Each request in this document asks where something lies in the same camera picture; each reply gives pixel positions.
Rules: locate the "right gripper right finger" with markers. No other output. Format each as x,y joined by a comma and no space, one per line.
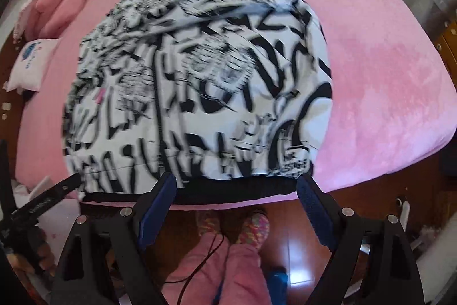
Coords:
392,275

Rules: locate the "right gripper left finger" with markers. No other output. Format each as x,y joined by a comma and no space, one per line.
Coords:
83,276

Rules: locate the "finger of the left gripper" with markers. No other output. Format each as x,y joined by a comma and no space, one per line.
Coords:
47,194

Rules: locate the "white black graffiti print jacket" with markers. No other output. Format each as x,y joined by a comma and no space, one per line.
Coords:
232,97

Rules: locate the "person left hand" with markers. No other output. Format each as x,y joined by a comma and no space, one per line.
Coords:
43,253

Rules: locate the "floral slipper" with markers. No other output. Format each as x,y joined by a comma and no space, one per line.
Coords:
255,230
207,222

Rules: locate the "pink pyjama trousers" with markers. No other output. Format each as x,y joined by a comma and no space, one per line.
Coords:
214,267

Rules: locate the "white cartoon print pillow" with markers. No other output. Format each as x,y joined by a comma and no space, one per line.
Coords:
31,65

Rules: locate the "pink bed sheet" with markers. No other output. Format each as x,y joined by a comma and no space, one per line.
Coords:
394,103

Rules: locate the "brown wooden drawer cabinet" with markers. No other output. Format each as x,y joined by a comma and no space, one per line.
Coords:
446,46

